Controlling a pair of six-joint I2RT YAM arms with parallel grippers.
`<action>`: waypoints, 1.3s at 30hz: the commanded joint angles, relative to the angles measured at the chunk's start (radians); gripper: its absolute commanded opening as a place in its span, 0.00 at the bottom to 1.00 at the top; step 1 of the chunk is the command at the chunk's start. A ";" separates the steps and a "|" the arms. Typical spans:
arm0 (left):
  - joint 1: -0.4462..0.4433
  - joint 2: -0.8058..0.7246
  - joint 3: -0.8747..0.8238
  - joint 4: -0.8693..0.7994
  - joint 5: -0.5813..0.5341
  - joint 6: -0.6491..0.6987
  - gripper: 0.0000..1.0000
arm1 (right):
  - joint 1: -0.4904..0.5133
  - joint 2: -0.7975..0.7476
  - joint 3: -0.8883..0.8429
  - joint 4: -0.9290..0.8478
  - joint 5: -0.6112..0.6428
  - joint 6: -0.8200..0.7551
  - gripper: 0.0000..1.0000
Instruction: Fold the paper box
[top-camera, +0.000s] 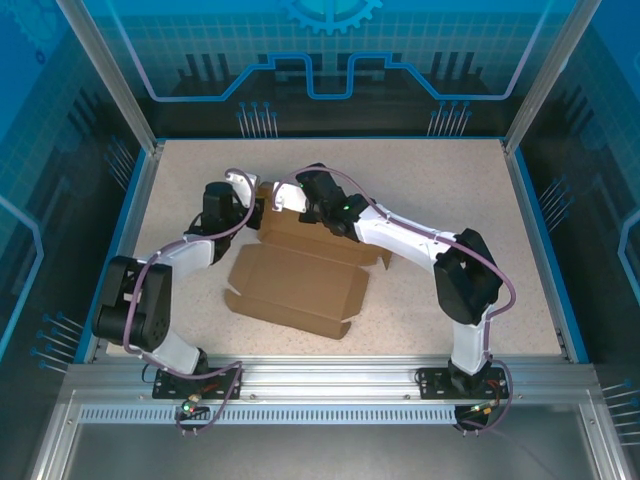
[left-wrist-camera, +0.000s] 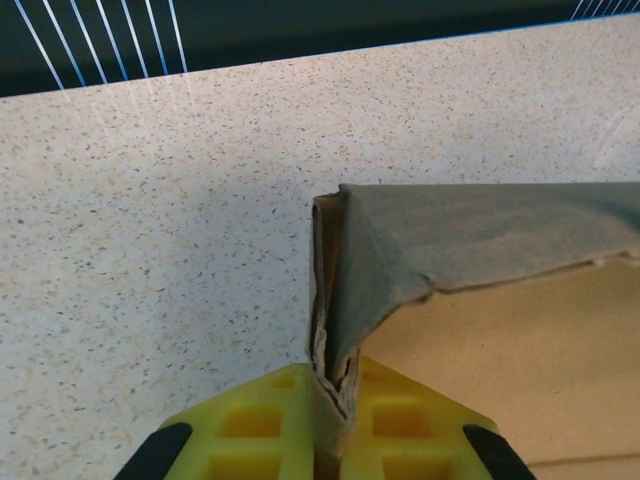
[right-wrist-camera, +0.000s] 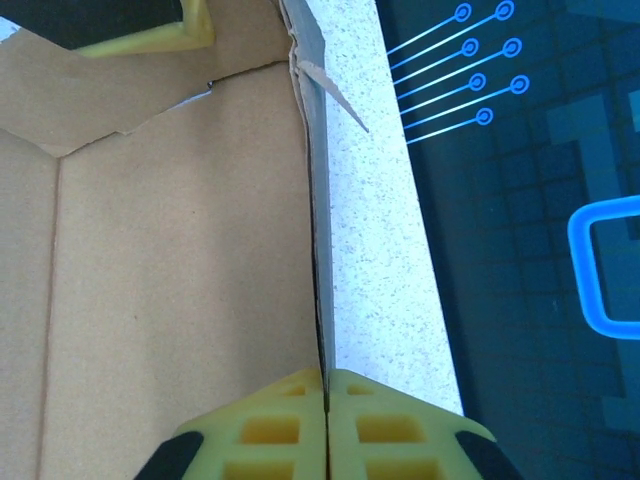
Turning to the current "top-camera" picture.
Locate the right table side rail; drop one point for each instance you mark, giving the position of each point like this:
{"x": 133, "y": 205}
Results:
{"x": 541, "y": 250}

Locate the right aluminium corner post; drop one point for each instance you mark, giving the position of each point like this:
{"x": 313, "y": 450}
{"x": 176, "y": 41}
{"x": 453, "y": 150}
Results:
{"x": 545, "y": 80}

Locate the left table side rail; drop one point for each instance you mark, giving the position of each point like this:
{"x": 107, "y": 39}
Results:
{"x": 145, "y": 180}

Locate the table side rail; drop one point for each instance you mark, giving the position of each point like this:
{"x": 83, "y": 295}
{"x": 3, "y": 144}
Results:
{"x": 541, "y": 250}
{"x": 145, "y": 180}

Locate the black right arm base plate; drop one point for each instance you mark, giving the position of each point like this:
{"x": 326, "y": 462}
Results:
{"x": 435, "y": 385}

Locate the aluminium mounting rail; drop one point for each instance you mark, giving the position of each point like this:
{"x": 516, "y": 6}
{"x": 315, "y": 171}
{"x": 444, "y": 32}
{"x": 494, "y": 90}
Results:
{"x": 325, "y": 377}

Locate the brown cardboard paper box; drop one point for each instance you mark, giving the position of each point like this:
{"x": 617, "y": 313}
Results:
{"x": 300, "y": 280}

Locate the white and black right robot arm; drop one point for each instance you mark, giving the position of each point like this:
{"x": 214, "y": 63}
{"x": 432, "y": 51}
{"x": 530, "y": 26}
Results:
{"x": 395, "y": 232}

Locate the small connector with green light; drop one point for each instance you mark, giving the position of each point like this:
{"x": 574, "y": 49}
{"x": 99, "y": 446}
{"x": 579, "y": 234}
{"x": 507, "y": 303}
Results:
{"x": 191, "y": 402}
{"x": 482, "y": 409}

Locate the left aluminium corner post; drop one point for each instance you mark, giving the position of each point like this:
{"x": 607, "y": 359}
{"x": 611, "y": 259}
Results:
{"x": 112, "y": 80}

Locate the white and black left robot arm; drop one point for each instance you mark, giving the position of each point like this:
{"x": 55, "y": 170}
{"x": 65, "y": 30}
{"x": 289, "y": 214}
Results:
{"x": 185, "y": 257}

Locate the aluminium corner post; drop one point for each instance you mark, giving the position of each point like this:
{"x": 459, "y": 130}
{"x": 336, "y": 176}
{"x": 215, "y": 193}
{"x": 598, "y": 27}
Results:
{"x": 112, "y": 80}
{"x": 545, "y": 80}

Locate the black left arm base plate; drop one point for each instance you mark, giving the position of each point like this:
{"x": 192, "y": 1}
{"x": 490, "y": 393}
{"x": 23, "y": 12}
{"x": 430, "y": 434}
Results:
{"x": 165, "y": 387}

